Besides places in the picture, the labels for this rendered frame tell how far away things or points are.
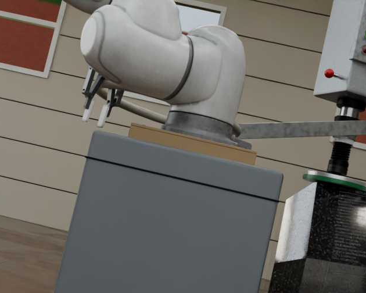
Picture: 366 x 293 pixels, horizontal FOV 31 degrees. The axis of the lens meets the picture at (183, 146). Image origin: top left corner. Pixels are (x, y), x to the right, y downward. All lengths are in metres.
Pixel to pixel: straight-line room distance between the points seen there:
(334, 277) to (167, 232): 0.80
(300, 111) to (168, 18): 7.21
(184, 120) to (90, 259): 0.37
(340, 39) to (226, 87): 0.94
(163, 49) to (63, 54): 7.52
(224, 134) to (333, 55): 0.96
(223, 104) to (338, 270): 0.74
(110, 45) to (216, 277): 0.51
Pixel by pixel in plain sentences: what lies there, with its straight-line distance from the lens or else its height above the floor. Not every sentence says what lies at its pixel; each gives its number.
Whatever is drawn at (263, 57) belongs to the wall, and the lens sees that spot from 8.67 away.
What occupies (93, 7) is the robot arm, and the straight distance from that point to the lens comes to 1.92.
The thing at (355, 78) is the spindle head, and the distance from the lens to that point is 2.24.
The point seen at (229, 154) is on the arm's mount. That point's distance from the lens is 1.39.
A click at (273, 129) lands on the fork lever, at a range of 2.13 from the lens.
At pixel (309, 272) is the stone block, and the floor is 0.58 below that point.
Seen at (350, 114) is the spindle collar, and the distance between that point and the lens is 2.32.
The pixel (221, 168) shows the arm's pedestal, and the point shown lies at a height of 0.78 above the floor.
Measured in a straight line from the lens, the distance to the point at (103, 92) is 2.12.
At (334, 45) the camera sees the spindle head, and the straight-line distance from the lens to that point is 2.37.
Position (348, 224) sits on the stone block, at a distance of 2.12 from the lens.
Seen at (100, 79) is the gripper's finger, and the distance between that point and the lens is 1.93.
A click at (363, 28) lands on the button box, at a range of 2.26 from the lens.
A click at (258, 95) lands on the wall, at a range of 8.56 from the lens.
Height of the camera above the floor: 0.69
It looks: 5 degrees up
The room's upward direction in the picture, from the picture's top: 13 degrees clockwise
